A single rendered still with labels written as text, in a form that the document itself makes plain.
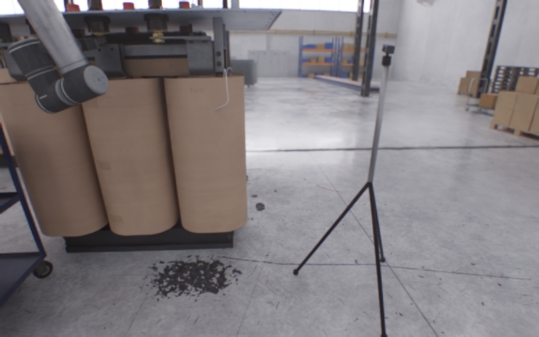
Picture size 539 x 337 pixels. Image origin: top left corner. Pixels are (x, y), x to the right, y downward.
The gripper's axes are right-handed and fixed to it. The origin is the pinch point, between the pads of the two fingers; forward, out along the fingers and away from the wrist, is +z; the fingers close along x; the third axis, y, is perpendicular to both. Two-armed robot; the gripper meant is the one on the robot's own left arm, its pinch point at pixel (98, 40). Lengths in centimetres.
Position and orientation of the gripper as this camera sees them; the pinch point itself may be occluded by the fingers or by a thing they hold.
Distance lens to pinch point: 154.8
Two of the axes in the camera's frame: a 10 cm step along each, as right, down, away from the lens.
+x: -9.7, -1.0, 2.4
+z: 2.5, -5.4, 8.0
